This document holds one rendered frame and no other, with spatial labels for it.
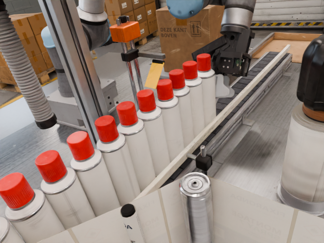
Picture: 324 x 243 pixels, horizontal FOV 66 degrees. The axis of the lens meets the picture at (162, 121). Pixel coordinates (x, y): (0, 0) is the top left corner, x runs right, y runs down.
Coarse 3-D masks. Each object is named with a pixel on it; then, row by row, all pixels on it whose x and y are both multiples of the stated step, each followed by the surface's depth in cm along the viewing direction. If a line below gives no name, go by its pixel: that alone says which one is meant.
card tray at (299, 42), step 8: (280, 32) 134; (272, 40) 136; (280, 40) 134; (288, 40) 132; (296, 40) 130; (304, 40) 129; (264, 48) 128; (272, 48) 126; (280, 48) 125; (296, 48) 122; (304, 48) 120; (256, 56) 120; (296, 56) 113
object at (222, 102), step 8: (264, 56) 107; (272, 56) 105; (256, 64) 101; (264, 64) 100; (248, 72) 96; (256, 72) 95; (240, 80) 91; (248, 80) 90; (264, 80) 89; (232, 88) 87; (240, 88) 86; (256, 88) 84; (232, 96) 82; (248, 96) 81; (216, 104) 79; (224, 104) 79; (240, 104) 77; (216, 112) 75; (232, 112) 74; (224, 120) 72; (216, 128) 69; (208, 136) 66; (184, 168) 58; (176, 176) 56
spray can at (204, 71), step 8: (200, 56) 59; (208, 56) 58; (200, 64) 59; (208, 64) 59; (200, 72) 60; (208, 72) 60; (208, 80) 60; (208, 88) 61; (208, 96) 63; (208, 104) 64; (208, 112) 65; (208, 120) 66
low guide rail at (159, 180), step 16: (288, 48) 103; (272, 64) 92; (256, 80) 82; (240, 96) 75; (224, 112) 68; (208, 128) 63; (192, 144) 59; (176, 160) 55; (160, 176) 52; (144, 192) 49
